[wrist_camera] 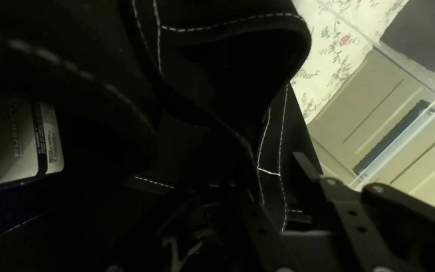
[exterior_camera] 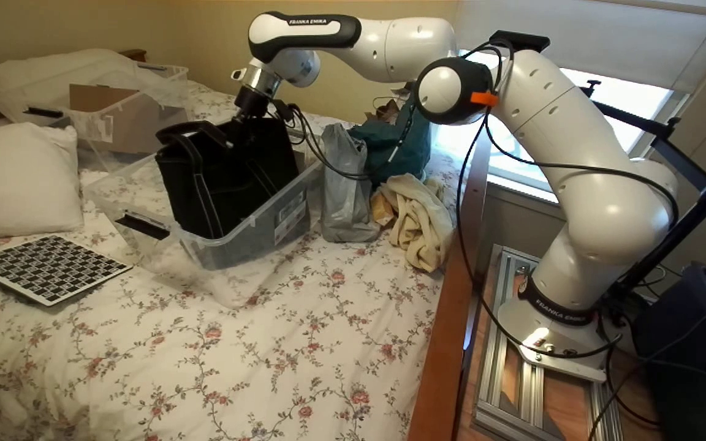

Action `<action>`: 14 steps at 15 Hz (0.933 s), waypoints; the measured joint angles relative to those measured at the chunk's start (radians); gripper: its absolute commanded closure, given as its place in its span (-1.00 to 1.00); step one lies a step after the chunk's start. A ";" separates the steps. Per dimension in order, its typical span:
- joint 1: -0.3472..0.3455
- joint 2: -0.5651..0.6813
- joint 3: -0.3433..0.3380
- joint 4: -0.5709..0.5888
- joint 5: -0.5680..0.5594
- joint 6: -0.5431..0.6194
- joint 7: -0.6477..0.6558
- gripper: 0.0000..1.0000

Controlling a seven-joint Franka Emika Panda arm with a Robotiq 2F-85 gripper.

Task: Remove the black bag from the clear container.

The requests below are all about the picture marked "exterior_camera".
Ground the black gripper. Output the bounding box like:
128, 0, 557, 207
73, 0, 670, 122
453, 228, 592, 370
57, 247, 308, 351
231, 84, 281, 125

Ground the black tote bag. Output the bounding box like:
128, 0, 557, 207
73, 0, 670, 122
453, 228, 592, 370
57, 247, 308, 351
151, 116, 305, 242

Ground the clear plastic storage container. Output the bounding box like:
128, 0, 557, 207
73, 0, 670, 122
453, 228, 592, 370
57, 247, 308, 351
85, 151, 329, 311

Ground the grey plastic shopping bag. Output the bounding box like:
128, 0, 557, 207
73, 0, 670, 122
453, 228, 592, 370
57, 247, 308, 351
318, 121, 382, 246

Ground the cream cloth bag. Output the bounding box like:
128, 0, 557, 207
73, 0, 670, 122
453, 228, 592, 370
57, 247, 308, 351
368, 173, 459, 278

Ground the clear container holding cardboard box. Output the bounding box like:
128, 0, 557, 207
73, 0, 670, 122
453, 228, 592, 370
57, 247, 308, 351
0, 46, 196, 173

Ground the brown cardboard box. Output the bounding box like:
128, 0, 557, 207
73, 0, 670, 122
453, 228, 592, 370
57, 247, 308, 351
67, 82, 169, 160

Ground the teal cloth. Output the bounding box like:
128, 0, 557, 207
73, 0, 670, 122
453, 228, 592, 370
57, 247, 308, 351
348, 102, 436, 191

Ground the white pillow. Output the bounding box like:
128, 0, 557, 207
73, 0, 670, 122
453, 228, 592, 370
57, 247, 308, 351
0, 121, 85, 242

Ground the black white checkerboard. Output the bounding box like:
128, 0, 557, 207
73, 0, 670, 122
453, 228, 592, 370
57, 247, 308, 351
0, 233, 136, 310

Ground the floral white bedspread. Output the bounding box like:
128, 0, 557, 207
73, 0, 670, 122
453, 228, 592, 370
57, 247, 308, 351
0, 77, 471, 441

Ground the brown wooden bed footboard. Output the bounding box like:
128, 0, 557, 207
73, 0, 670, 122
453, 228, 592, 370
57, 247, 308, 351
406, 132, 496, 441

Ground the window with white blind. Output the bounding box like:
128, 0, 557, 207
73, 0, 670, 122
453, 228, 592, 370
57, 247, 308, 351
431, 0, 706, 209

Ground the dark blue bulky object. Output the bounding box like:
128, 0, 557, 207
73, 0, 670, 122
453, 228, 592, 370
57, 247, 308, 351
633, 260, 706, 441

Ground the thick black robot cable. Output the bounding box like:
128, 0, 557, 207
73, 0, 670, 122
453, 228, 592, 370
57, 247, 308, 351
448, 34, 685, 362

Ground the black camera on stand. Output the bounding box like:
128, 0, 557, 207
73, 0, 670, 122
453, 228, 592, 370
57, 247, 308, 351
487, 28, 552, 57

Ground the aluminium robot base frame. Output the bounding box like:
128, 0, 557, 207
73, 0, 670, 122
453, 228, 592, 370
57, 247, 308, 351
473, 242, 625, 441

